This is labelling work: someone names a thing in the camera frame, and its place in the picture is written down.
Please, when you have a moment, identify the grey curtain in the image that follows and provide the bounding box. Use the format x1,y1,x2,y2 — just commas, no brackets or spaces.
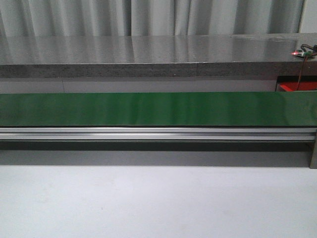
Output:
0,0,304,37

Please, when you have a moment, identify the aluminium conveyor frame rail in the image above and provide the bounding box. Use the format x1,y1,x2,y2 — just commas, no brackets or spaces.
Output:
0,127,317,141

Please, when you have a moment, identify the green conveyor belt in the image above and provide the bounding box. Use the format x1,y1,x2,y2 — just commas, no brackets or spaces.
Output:
0,91,317,127

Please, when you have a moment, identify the thin dark wire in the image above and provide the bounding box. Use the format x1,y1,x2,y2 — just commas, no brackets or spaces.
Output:
296,56,308,92

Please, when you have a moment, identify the small green circuit board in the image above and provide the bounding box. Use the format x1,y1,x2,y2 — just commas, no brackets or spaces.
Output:
291,44,317,58

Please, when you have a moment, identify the grey stone counter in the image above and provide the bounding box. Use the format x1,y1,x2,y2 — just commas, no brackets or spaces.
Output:
0,33,317,78

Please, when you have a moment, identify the grey conveyor support leg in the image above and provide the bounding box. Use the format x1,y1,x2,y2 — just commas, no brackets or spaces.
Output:
309,135,317,169

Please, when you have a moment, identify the red plastic bin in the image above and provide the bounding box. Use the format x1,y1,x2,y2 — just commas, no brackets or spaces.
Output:
276,82,317,92

